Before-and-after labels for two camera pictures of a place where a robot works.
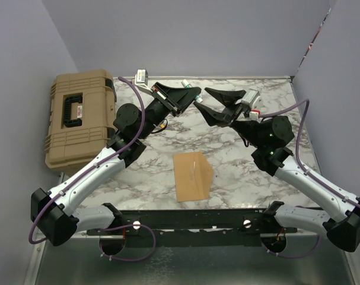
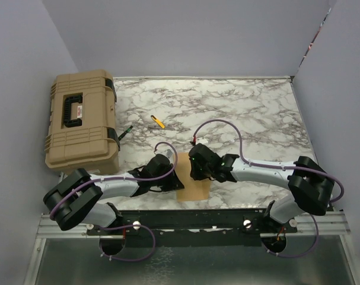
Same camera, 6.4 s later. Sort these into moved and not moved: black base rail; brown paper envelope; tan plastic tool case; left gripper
Moved: left gripper
Not moved: brown paper envelope; black base rail; tan plastic tool case
